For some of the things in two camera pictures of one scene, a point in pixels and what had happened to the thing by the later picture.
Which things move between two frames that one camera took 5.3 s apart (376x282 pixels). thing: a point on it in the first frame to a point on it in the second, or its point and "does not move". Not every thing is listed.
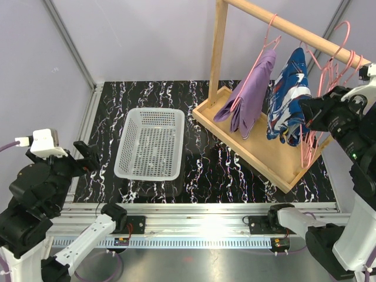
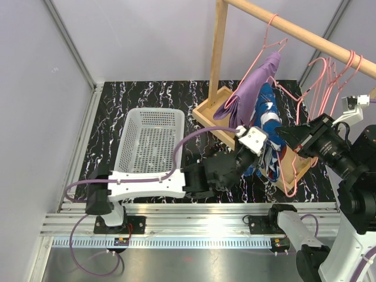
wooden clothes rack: [282, 163] does not move
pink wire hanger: [309, 141] to [329, 79]
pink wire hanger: [309, 140] to [331, 80]
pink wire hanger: [336, 53] to [279, 160]
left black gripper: [82, 166] to [255, 160]
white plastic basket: [152, 145] does not move
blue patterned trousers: [286, 116] to [266, 117]
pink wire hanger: [252, 70] to [264, 48]
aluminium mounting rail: [190, 225] does not move
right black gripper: [332, 103] to [308, 137]
